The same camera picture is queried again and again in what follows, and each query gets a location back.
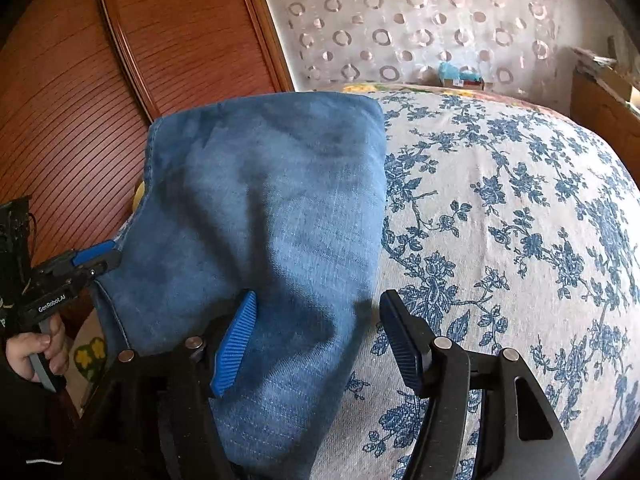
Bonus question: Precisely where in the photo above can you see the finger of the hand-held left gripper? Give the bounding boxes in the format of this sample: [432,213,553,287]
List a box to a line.
[71,240,119,268]
[84,250,123,278]

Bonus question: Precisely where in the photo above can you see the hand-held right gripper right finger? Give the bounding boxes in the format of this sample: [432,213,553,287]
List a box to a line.
[379,290,583,480]

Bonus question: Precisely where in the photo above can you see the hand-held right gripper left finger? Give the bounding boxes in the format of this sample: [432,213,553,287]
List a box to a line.
[65,290,258,480]

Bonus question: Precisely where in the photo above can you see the blue denim pants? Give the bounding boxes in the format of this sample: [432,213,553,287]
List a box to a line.
[92,91,388,480]

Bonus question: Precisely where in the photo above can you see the person's left forearm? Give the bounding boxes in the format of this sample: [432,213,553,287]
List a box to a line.
[0,355,83,480]

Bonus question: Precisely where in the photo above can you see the person's left hand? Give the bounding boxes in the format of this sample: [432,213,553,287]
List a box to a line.
[0,320,71,378]

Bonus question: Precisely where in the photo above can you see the white blue floral bed sheet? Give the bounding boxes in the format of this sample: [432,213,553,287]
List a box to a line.
[112,91,640,480]

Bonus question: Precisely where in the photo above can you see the wooden headboard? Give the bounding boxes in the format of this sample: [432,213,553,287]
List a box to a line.
[0,0,296,341]

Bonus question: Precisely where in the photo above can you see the colourful floral blanket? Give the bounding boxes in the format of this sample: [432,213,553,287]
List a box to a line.
[65,81,576,411]

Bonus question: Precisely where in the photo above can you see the small cardboard box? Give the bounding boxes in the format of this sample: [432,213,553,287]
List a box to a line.
[435,72,486,92]

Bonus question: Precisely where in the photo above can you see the sheer curtain with circles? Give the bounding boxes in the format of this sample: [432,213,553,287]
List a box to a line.
[252,0,616,93]

